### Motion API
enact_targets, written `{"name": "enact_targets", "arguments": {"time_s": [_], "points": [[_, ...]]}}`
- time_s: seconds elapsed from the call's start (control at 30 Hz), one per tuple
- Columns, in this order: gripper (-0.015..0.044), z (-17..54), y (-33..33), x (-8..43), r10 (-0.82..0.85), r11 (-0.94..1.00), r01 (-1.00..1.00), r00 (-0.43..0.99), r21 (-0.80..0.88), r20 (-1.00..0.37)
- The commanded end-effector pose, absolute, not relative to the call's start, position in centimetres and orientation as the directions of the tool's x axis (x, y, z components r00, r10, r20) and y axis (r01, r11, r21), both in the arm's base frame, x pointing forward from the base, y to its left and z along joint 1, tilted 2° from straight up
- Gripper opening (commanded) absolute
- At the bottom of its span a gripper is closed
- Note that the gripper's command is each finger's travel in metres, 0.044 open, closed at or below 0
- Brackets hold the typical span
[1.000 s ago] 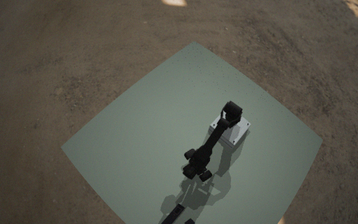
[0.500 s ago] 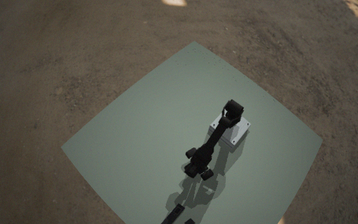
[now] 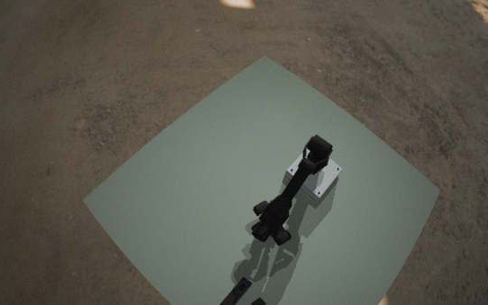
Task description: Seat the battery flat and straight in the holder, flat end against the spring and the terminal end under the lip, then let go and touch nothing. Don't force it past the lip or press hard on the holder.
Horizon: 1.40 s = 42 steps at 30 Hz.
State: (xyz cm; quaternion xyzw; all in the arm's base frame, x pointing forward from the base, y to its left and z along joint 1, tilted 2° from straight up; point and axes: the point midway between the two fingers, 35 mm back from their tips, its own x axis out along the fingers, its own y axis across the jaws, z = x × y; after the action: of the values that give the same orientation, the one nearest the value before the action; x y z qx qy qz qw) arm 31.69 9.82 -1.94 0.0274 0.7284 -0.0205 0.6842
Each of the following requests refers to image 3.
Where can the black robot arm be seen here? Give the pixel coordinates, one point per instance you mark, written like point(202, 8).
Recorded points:
point(277, 211)

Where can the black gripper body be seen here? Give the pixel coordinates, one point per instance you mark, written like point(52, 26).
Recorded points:
point(281, 236)

